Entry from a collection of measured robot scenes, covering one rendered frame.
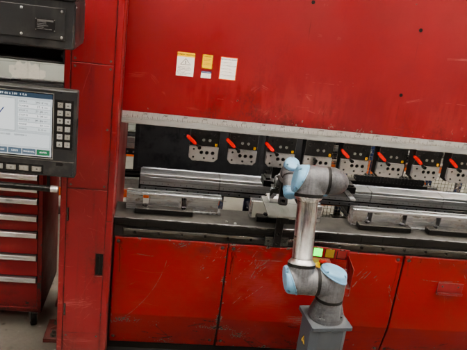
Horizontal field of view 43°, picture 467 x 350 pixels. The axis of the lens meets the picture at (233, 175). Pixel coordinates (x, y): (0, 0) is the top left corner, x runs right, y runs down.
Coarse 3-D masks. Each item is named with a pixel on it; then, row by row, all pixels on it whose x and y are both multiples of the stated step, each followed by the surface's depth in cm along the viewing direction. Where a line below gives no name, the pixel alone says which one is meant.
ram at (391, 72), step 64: (192, 0) 279; (256, 0) 282; (320, 0) 285; (384, 0) 288; (448, 0) 290; (128, 64) 286; (256, 64) 292; (320, 64) 295; (384, 64) 298; (448, 64) 301; (192, 128) 300; (320, 128) 306; (384, 128) 310; (448, 128) 313
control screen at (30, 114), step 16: (0, 96) 229; (16, 96) 229; (32, 96) 230; (48, 96) 230; (0, 112) 231; (16, 112) 231; (32, 112) 232; (48, 112) 232; (0, 128) 233; (16, 128) 233; (32, 128) 234; (48, 128) 234; (0, 144) 235; (16, 144) 236; (32, 144) 236; (48, 144) 237
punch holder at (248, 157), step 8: (232, 136) 303; (240, 136) 303; (248, 136) 304; (256, 136) 304; (240, 144) 305; (248, 144) 305; (256, 144) 306; (232, 152) 307; (240, 152) 306; (248, 152) 306; (256, 152) 307; (232, 160) 307; (240, 160) 308; (248, 160) 308
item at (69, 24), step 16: (0, 0) 220; (16, 0) 220; (32, 0) 221; (48, 0) 221; (64, 0) 221; (80, 0) 233; (0, 16) 221; (16, 16) 222; (32, 16) 222; (48, 16) 222; (64, 16) 223; (80, 16) 234; (0, 32) 223; (16, 32) 224; (32, 32) 224; (48, 32) 224; (64, 32) 225; (80, 32) 238; (64, 48) 227
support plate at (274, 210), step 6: (264, 198) 315; (264, 204) 307; (270, 204) 308; (276, 204) 309; (288, 204) 311; (294, 204) 312; (270, 210) 300; (276, 210) 300; (282, 210) 302; (288, 210) 303; (294, 210) 304; (270, 216) 294; (276, 216) 294; (282, 216) 295; (288, 216) 296; (294, 216) 296
